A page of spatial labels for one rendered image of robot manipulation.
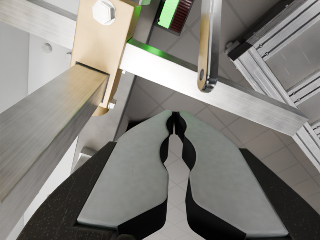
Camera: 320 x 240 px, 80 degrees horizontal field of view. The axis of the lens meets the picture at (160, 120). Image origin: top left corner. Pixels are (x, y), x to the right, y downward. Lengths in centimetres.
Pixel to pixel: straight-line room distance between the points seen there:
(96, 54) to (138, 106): 99
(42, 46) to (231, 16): 84
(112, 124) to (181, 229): 182
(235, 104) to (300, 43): 76
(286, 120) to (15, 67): 50
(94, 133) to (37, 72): 20
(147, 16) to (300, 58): 78
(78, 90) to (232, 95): 17
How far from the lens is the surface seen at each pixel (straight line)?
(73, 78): 20
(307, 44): 101
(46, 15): 25
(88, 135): 47
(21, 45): 51
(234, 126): 132
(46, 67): 52
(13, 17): 27
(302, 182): 187
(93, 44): 22
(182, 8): 34
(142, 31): 35
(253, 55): 92
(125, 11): 21
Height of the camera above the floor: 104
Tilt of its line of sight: 58 degrees down
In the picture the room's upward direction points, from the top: 175 degrees counter-clockwise
